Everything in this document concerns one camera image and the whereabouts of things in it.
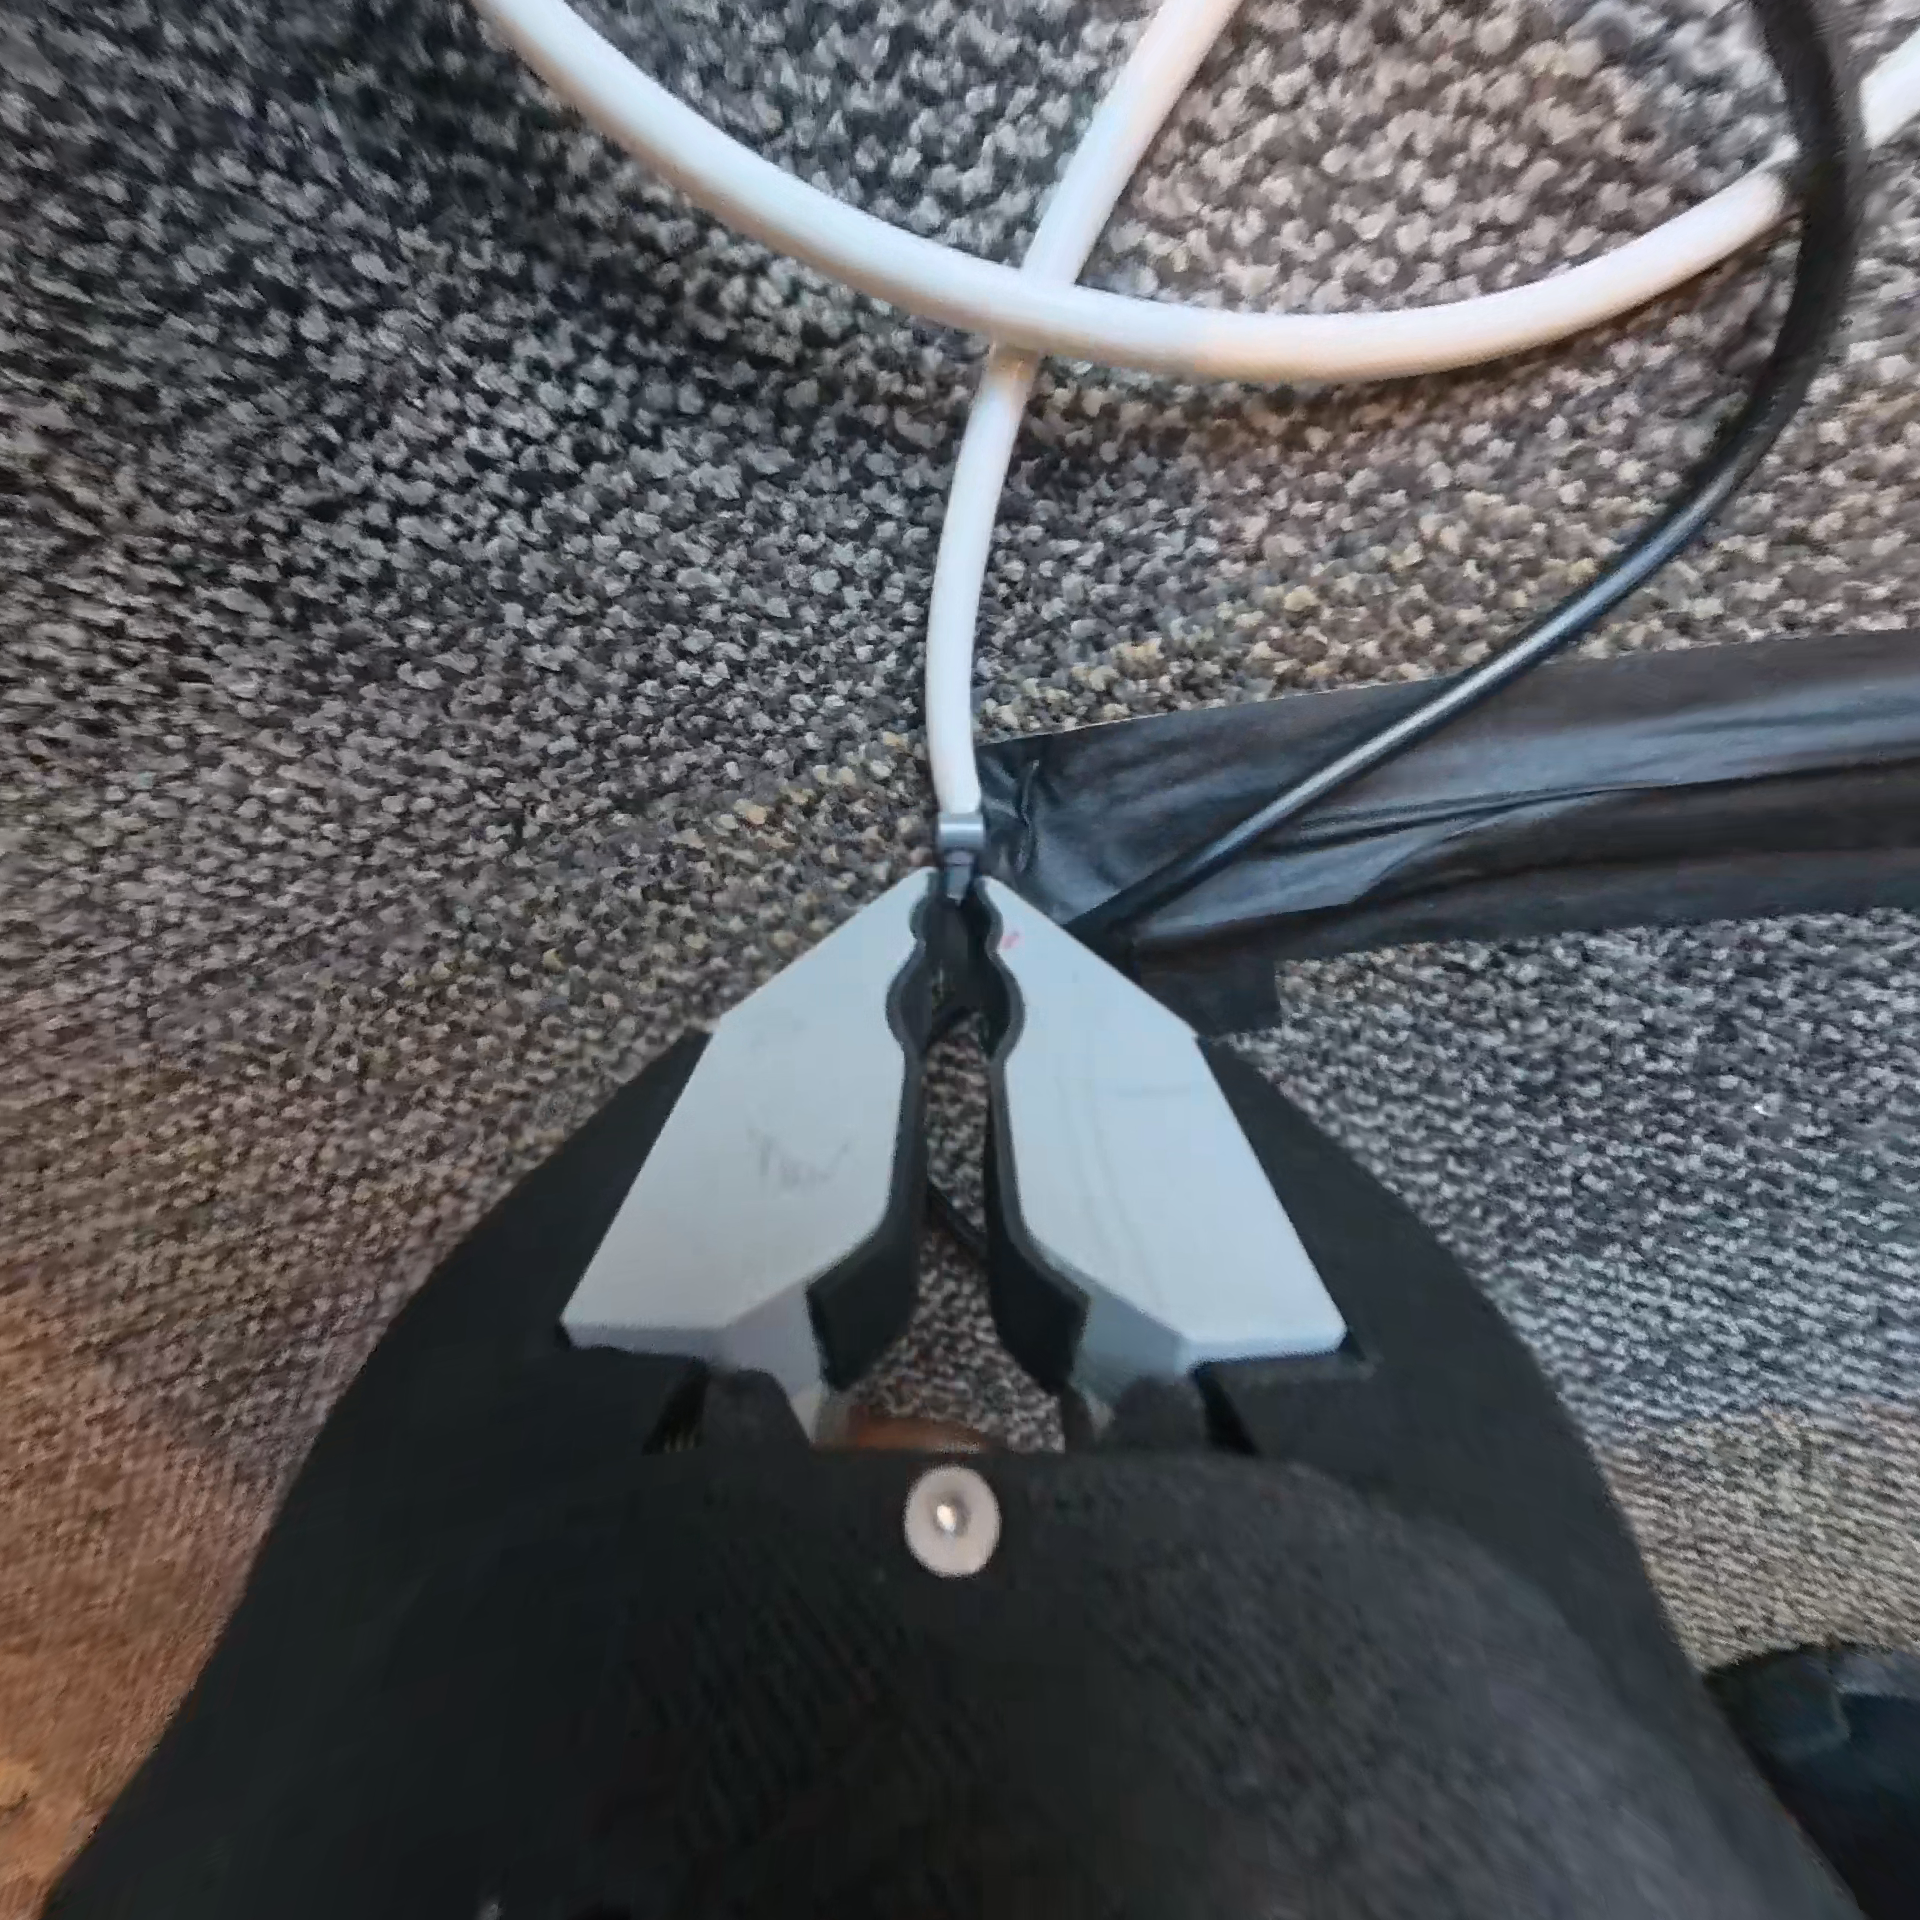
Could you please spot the black floor tape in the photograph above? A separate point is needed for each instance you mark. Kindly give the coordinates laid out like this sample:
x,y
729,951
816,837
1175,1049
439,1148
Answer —
x,y
1651,839

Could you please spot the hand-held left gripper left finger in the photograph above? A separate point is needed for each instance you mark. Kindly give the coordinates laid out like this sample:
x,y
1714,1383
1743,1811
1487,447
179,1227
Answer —
x,y
751,1172

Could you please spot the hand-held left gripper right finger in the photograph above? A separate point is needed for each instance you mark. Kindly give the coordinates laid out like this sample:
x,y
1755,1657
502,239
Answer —
x,y
1155,1185

